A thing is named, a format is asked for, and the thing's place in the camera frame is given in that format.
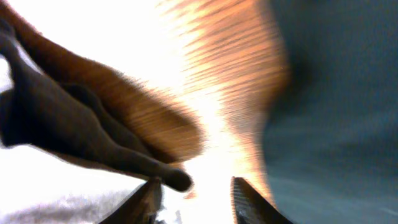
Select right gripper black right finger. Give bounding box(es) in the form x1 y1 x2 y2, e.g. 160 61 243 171
232 177 293 224

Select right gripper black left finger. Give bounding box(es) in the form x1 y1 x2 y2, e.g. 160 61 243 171
99 177 162 224

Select grey shorts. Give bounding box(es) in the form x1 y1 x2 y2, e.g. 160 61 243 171
1 19 192 192

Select black garment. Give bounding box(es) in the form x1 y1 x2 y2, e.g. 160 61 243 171
262 0 397 224

